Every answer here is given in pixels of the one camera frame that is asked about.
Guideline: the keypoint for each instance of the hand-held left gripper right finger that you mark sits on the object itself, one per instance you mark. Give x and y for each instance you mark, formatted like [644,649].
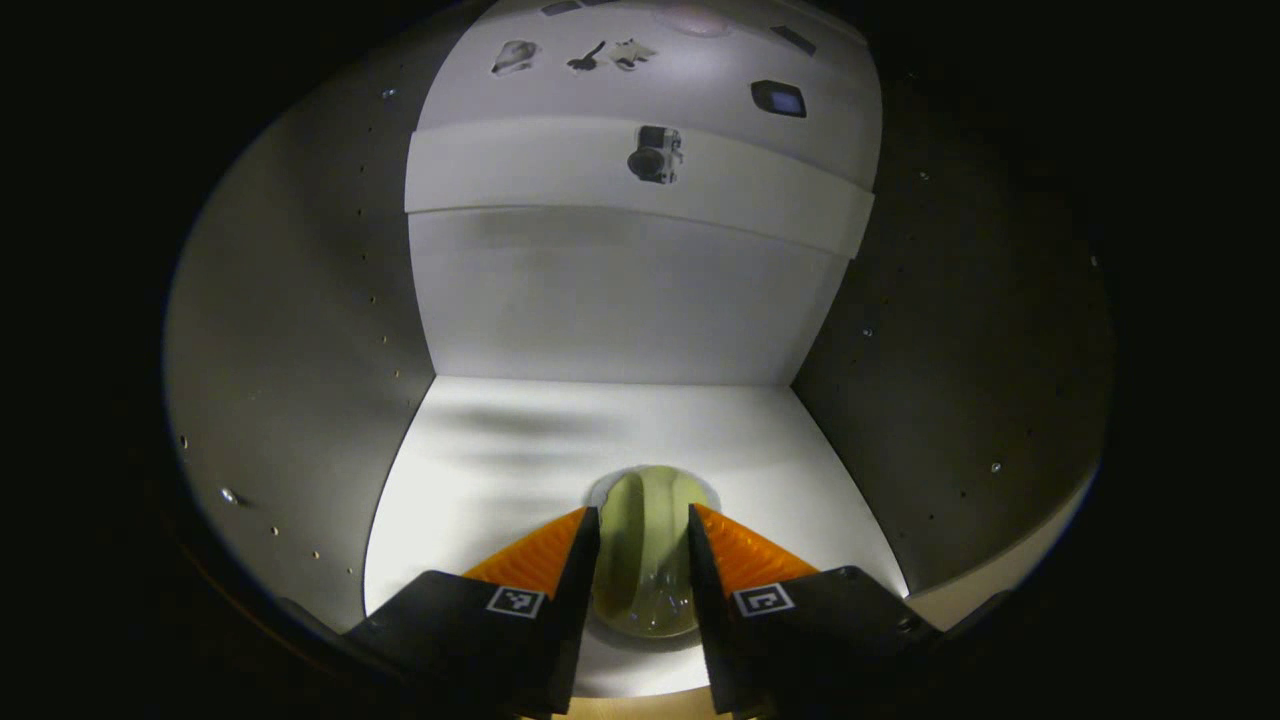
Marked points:
[705,600]

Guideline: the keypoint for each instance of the dark grey cabinet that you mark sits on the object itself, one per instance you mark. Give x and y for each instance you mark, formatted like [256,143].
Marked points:
[300,330]

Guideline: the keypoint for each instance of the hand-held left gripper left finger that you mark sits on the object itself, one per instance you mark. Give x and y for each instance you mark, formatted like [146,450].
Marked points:
[575,600]

